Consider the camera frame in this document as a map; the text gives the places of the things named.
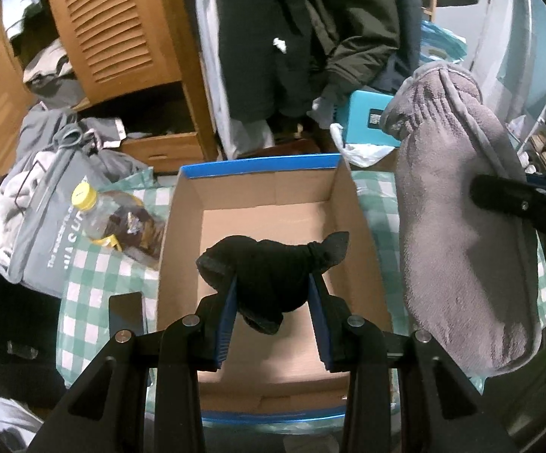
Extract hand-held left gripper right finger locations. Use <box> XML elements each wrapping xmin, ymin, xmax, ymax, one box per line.
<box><xmin>308</xmin><ymin>274</ymin><xmax>524</xmax><ymax>453</ymax></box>

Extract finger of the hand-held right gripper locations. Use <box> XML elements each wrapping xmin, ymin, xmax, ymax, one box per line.
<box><xmin>470</xmin><ymin>172</ymin><xmax>546</xmax><ymax>241</ymax></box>

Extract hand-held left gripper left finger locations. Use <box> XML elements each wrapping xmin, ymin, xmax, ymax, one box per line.
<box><xmin>25</xmin><ymin>277</ymin><xmax>238</xmax><ymax>453</ymax></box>

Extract grey fleece cloth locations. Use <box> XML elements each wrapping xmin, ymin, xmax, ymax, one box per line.
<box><xmin>379</xmin><ymin>63</ymin><xmax>544</xmax><ymax>378</ymax></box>

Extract black sock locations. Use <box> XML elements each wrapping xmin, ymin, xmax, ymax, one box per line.
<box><xmin>196</xmin><ymin>231</ymin><xmax>351</xmax><ymax>336</ymax></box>

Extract cardboard box with blue outside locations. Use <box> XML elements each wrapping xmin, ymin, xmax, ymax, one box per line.
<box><xmin>156</xmin><ymin>153</ymin><xmax>402</xmax><ymax>424</ymax></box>

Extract flat black object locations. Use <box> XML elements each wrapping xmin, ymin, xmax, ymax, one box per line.
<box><xmin>109</xmin><ymin>291</ymin><xmax>144</xmax><ymax>337</ymax></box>

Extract green white checked tablecloth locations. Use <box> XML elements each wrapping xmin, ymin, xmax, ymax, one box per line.
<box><xmin>55</xmin><ymin>170</ymin><xmax>546</xmax><ymax>435</ymax></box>

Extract clear bottle with yellow cap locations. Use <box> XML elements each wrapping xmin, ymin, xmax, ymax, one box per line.
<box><xmin>71</xmin><ymin>183</ymin><xmax>166</xmax><ymax>272</ymax></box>

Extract white plastic bag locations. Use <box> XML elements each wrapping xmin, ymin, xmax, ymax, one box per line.
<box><xmin>329</xmin><ymin>123</ymin><xmax>396</xmax><ymax>168</ymax></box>

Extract teal printed box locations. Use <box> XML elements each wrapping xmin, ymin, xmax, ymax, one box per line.
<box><xmin>335</xmin><ymin>89</ymin><xmax>402</xmax><ymax>148</ymax></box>

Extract blue plastic bags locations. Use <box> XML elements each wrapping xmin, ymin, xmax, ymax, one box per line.
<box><xmin>418</xmin><ymin>20</ymin><xmax>468</xmax><ymax>63</ymax></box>

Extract grey printed bag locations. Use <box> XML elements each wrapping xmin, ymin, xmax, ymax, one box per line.
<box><xmin>0</xmin><ymin>150</ymin><xmax>95</xmax><ymax>299</ymax></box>

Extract pile of grey clothes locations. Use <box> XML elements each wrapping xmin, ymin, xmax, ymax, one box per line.
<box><xmin>18</xmin><ymin>38</ymin><xmax>153</xmax><ymax>185</ymax></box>

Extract dark green hanging jacket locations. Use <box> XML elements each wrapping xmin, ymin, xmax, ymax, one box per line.
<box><xmin>301</xmin><ymin>0</ymin><xmax>403</xmax><ymax>100</ymax></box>

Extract wooden cabinet with louvered door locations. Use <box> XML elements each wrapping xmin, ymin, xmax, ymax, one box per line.
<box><xmin>0</xmin><ymin>0</ymin><xmax>221</xmax><ymax>175</ymax></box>

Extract black hanging jacket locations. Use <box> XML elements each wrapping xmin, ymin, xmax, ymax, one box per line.
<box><xmin>216</xmin><ymin>0</ymin><xmax>314</xmax><ymax>121</ymax></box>

